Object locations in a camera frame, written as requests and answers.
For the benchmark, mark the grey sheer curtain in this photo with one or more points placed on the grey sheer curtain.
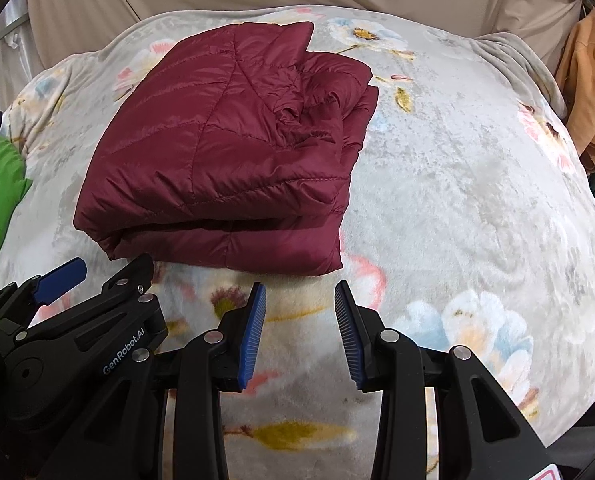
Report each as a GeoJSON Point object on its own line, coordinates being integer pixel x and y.
{"type": "Point", "coordinates": [12, 35]}

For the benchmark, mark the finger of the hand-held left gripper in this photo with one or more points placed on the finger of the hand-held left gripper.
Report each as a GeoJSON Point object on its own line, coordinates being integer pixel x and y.
{"type": "Point", "coordinates": [60, 277]}
{"type": "Point", "coordinates": [122, 320]}

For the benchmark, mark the orange garment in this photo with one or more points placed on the orange garment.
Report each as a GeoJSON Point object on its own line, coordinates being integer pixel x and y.
{"type": "Point", "coordinates": [592, 85]}

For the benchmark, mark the green cloth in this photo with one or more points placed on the green cloth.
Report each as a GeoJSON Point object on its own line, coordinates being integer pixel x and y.
{"type": "Point", "coordinates": [2, 195]}

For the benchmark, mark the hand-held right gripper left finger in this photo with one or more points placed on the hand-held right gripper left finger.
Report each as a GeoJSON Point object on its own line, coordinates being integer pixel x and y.
{"type": "Point", "coordinates": [252, 335]}

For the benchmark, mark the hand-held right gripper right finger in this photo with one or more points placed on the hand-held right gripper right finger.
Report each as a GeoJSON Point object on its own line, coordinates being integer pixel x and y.
{"type": "Point", "coordinates": [348, 335]}

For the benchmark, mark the floral plush blanket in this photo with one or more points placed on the floral plush blanket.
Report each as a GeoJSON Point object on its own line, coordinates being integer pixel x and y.
{"type": "Point", "coordinates": [452, 210]}

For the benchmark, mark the maroon quilted jacket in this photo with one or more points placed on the maroon quilted jacket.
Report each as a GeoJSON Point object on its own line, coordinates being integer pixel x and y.
{"type": "Point", "coordinates": [202, 160]}

